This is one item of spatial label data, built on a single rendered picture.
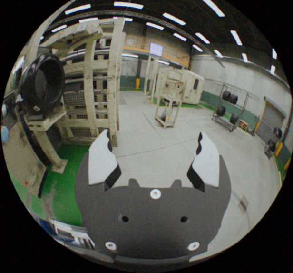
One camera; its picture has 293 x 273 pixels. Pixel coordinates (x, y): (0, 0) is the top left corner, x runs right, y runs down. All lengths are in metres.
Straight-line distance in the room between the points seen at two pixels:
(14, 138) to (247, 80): 11.94
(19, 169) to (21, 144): 0.30
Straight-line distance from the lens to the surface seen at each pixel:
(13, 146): 1.40
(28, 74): 0.86
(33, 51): 1.34
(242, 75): 10.91
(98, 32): 1.17
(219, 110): 4.67
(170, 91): 4.35
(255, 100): 10.29
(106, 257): 0.48
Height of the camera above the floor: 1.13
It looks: 30 degrees down
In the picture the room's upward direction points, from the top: 9 degrees clockwise
